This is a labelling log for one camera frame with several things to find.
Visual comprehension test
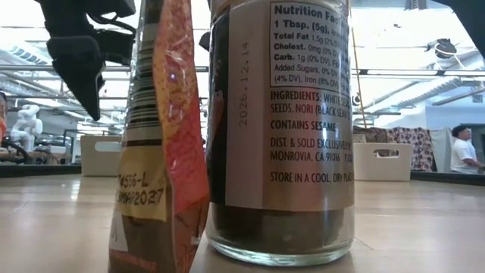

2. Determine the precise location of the white plastic bin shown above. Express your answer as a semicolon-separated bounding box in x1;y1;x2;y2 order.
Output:
353;142;413;182
80;135;124;177

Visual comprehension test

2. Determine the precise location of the yellow cable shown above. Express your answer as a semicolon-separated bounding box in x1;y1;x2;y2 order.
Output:
348;14;368;128

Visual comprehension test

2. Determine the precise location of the black hanging device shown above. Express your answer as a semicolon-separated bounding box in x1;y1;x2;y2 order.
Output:
426;37;458;61

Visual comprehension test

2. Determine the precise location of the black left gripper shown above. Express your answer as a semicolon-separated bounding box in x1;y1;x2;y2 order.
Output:
33;0;136;121

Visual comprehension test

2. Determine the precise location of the person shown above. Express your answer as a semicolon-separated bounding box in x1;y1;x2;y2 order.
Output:
449;124;485;175

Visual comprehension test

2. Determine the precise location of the brown orange spice pouch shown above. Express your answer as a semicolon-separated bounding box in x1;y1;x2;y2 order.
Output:
108;0;211;273

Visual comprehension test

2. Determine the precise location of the tan lid spice jar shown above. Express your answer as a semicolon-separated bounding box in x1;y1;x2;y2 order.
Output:
205;0;356;268

